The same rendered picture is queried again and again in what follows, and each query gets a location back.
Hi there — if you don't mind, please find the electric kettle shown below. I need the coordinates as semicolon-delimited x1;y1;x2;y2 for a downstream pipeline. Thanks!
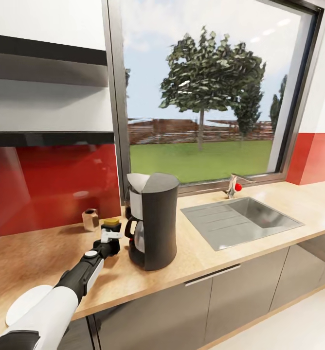
125;188;132;219

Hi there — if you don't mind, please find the saucer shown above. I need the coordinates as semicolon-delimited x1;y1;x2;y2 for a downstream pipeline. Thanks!
6;285;53;326

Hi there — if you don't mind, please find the bottle of coffee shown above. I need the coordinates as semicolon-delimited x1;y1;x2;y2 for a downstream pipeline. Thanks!
101;218;122;242

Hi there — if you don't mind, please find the paper coffee filter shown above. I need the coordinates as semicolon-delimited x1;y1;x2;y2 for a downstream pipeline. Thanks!
127;173;150;195

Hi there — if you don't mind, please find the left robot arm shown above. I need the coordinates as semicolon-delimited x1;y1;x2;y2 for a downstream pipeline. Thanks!
0;232;123;350

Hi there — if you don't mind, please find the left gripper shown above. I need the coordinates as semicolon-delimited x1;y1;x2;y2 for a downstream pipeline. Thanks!
93;240;120;257

